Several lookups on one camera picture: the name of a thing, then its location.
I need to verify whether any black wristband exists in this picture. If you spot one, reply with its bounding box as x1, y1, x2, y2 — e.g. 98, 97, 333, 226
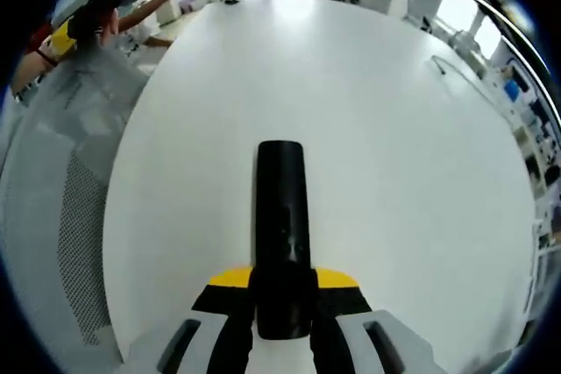
34, 48, 59, 65

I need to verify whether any white perforated mesh basket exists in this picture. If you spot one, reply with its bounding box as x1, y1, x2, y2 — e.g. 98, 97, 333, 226
0, 47, 153, 362

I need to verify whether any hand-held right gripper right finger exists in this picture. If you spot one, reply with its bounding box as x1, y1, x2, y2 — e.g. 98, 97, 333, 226
311, 267, 444, 374

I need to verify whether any blue box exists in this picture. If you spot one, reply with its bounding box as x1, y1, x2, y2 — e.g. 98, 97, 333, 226
503, 80, 521, 106

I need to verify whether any red object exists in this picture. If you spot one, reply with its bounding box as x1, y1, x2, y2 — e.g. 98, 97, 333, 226
25, 26, 50, 56

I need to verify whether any black remote control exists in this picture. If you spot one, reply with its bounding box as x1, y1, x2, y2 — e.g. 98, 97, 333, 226
252, 140, 317, 341

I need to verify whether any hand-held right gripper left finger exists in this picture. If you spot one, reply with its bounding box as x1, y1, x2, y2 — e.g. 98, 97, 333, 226
155, 266, 255, 374

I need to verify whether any black cable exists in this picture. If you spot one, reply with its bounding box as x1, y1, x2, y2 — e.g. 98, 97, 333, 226
431, 54, 492, 99

